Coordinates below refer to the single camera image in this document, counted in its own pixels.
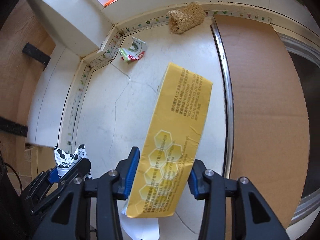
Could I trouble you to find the black white patterned wrapper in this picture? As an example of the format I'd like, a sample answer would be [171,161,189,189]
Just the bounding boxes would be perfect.
[54,144,88,178]

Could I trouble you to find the wooden cutting board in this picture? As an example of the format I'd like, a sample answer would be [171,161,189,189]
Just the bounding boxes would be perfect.
[0,0,57,178]

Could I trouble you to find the loofah sponge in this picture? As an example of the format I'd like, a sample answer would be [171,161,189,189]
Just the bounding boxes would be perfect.
[167,3,206,34]

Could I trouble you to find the green red small wrapper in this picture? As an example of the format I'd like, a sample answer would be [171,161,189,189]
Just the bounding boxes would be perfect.
[119,37,147,62]

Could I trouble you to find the stainless steel sink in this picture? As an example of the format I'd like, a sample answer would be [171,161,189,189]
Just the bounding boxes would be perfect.
[277,32,320,228]

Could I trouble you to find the yellow white box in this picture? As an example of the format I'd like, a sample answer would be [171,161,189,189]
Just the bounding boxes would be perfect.
[126,62,213,218]

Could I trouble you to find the brown cardboard sheet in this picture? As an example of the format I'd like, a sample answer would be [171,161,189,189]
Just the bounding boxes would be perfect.
[215,15,309,227]

